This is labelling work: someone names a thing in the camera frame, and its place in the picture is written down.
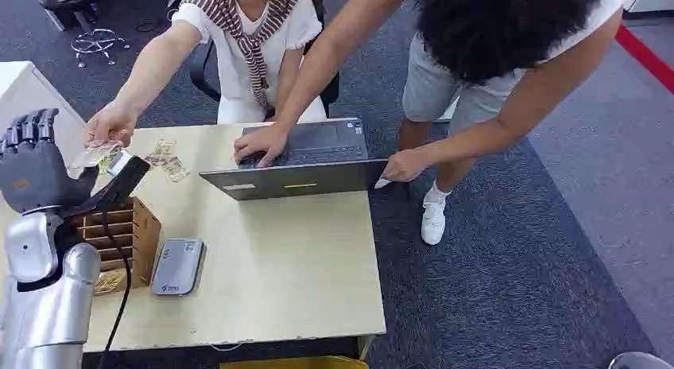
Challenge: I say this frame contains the person's right hand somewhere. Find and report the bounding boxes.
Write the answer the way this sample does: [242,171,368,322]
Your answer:
[83,102,140,149]
[234,122,290,169]

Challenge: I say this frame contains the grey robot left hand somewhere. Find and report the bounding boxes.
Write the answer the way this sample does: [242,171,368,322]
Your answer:
[0,107,101,216]

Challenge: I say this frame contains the person's left hand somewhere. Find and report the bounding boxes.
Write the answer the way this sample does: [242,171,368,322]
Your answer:
[379,147,432,184]

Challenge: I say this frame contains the transparent patterned card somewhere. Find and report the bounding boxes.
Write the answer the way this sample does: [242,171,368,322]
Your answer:
[149,138,179,158]
[143,153,191,185]
[70,140,126,171]

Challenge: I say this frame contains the grey laptop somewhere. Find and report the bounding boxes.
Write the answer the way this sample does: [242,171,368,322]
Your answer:
[198,118,389,202]

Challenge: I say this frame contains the white cabinet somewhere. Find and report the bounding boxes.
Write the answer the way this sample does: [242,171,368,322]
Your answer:
[0,60,88,170]

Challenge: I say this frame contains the chrome stool base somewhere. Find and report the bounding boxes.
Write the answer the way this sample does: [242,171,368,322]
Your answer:
[69,28,131,69]

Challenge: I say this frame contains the black office chair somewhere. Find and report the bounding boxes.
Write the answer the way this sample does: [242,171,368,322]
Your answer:
[188,0,341,119]

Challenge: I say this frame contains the person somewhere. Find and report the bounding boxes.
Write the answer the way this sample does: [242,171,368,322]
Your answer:
[234,0,641,247]
[83,0,328,149]

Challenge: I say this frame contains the wooden card box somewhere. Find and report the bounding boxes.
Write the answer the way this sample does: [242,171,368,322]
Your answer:
[72,196,164,296]

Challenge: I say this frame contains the black stool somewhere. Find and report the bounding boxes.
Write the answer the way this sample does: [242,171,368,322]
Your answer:
[28,0,99,33]

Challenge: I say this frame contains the cards in wooden box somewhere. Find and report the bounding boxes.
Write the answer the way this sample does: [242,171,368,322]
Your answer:
[93,268,129,297]

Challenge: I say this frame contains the grey flat device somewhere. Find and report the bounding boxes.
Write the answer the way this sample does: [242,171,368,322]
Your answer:
[150,237,206,297]

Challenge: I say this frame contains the yellow crate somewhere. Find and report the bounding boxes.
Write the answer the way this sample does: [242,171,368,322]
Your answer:
[218,355,370,369]

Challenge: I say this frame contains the red floor tape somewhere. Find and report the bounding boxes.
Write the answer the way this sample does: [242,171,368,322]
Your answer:
[614,24,674,95]

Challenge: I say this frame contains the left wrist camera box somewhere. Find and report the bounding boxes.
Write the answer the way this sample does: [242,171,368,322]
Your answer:
[60,150,152,220]

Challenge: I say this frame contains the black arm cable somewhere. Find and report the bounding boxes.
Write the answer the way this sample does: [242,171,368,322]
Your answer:
[96,205,134,369]

